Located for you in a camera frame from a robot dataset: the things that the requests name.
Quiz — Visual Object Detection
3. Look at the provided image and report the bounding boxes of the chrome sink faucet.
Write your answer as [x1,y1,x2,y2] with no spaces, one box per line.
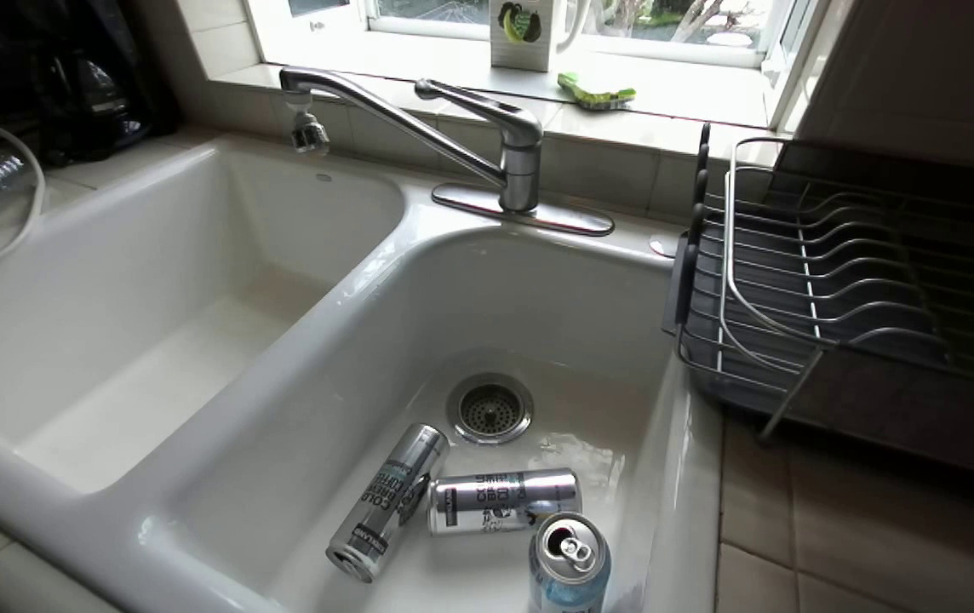
[275,63,620,238]

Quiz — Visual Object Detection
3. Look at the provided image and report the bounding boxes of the black countertop appliance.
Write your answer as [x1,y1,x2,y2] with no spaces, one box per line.
[7,0,188,165]

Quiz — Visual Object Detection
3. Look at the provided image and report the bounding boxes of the white window frame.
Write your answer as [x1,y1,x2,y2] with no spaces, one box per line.
[241,0,855,129]

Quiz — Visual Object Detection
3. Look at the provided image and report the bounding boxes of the green sponge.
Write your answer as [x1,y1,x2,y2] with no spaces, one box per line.
[556,70,641,116]

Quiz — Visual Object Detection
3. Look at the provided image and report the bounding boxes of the slim silver can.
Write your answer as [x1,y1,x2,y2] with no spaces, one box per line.
[324,423,450,586]

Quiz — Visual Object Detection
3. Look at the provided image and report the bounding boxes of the open blue drink can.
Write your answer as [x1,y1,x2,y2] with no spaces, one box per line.
[528,510,618,613]

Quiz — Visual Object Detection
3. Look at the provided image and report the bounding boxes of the white double basin sink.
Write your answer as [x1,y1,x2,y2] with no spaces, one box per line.
[0,134,728,613]

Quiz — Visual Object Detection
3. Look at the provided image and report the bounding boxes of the silver can with dark print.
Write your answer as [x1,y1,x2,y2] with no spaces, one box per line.
[426,468,587,540]

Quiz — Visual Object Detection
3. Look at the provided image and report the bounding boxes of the steel drain strainer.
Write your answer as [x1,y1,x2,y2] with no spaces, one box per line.
[447,372,537,447]

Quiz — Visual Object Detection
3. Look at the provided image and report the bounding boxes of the wire dish rack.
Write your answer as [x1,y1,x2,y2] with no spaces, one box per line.
[665,121,974,487]

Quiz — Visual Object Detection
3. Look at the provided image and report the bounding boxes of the white carton with green print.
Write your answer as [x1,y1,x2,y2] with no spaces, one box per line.
[488,0,557,75]

